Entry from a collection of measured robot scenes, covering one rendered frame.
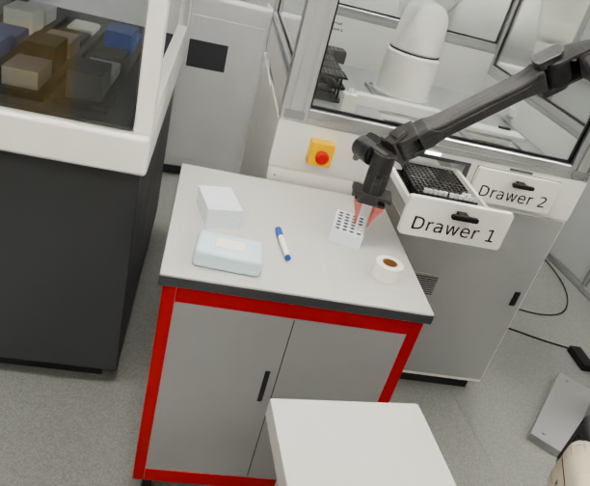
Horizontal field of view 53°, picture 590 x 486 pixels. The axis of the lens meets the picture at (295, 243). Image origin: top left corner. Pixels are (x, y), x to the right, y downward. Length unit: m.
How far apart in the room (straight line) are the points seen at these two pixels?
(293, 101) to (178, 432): 0.95
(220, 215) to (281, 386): 0.44
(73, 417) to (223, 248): 0.89
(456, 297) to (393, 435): 1.18
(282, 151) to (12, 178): 0.74
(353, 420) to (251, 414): 0.54
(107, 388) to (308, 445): 1.19
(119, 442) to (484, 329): 1.32
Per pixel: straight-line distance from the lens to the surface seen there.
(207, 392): 1.48
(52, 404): 2.02
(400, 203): 1.61
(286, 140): 1.75
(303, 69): 1.69
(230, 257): 1.27
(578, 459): 1.15
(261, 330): 1.35
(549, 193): 2.05
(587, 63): 1.50
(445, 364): 2.36
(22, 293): 1.89
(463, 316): 2.23
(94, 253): 1.75
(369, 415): 1.06
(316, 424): 1.01
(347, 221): 1.58
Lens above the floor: 1.47
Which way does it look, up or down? 29 degrees down
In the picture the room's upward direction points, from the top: 16 degrees clockwise
